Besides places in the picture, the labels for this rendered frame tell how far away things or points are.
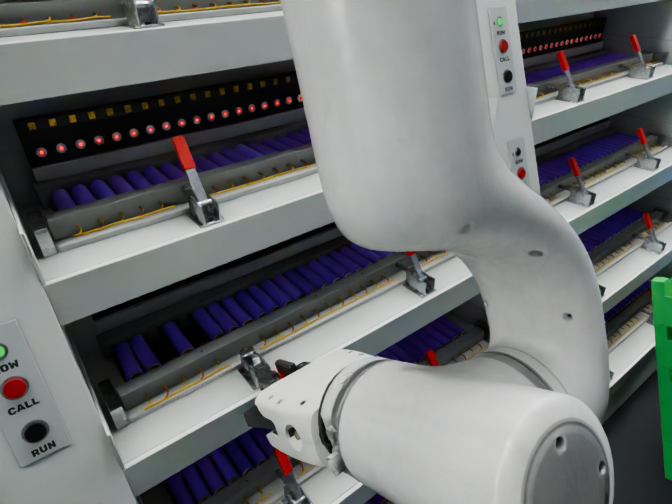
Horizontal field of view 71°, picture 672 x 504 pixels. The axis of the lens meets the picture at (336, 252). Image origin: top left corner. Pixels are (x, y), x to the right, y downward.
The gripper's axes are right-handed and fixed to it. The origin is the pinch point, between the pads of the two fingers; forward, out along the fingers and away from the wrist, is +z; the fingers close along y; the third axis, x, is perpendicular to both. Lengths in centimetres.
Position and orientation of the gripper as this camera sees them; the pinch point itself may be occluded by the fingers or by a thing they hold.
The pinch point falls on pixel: (281, 380)
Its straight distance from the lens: 49.8
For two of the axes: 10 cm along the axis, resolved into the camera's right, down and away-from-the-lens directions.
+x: -3.3, -9.4, -1.1
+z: -5.0, 0.8, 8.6
